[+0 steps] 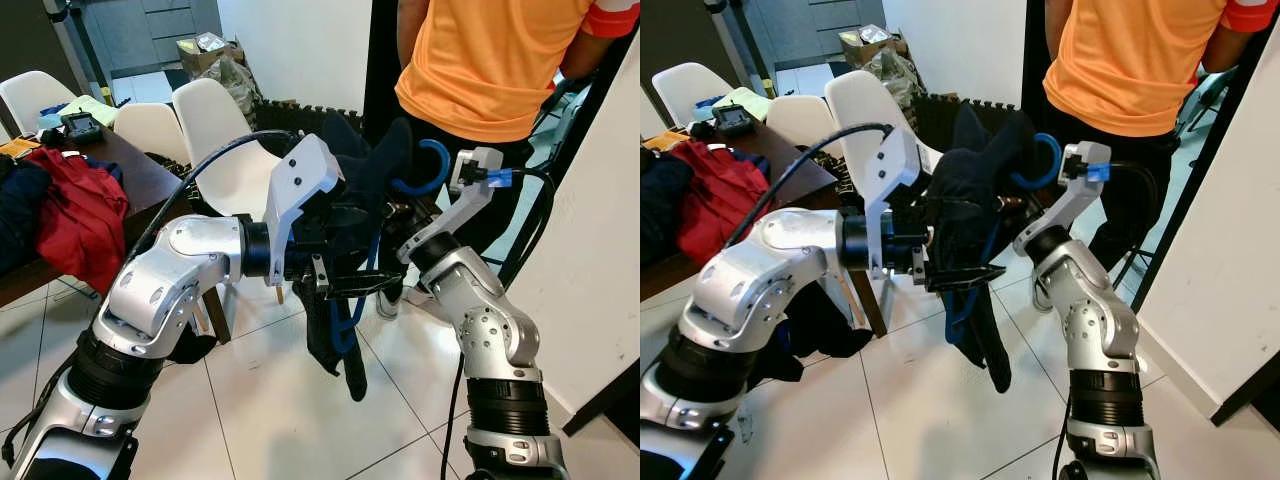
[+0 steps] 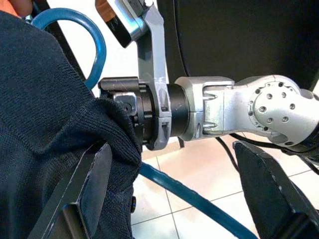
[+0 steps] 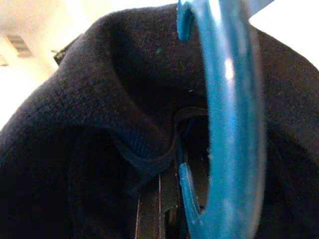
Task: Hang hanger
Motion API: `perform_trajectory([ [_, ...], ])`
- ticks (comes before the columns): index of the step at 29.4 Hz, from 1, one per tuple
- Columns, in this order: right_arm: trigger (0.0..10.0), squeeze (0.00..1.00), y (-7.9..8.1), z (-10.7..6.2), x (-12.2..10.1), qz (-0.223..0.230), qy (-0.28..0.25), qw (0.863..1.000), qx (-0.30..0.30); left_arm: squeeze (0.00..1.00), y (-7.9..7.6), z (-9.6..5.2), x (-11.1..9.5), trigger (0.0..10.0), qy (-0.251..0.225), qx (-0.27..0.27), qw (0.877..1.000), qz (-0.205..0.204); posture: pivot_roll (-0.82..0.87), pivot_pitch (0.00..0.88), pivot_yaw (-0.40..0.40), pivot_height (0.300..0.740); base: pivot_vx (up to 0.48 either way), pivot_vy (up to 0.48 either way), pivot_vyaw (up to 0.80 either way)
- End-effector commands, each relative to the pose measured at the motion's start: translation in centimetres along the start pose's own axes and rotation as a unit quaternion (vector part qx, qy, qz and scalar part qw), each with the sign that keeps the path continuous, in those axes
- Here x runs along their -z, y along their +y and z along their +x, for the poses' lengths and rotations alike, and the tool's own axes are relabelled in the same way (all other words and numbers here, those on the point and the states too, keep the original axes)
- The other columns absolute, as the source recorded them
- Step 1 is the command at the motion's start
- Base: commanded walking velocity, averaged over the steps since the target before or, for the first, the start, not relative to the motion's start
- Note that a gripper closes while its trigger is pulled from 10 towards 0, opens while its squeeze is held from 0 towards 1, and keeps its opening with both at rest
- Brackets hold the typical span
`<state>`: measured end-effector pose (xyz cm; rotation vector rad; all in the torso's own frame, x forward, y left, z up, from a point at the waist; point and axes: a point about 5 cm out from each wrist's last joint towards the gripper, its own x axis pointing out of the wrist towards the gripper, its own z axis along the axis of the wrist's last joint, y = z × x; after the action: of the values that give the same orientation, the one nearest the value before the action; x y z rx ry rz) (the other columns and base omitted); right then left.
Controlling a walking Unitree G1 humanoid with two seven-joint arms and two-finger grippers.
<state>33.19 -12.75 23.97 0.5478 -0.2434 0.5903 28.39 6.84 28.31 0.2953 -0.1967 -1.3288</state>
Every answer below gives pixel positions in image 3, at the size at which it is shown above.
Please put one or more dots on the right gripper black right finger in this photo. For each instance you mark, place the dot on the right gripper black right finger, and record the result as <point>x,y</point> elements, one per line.
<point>203,179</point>

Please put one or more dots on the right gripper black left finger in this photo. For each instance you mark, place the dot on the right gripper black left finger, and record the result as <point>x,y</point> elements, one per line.
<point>149,211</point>

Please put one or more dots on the blue plastic hanger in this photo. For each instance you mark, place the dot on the blue plastic hanger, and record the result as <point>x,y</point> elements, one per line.
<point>231,124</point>

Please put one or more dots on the dark navy hoodie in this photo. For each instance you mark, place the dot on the dark navy hoodie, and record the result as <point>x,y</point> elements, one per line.
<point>87,112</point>

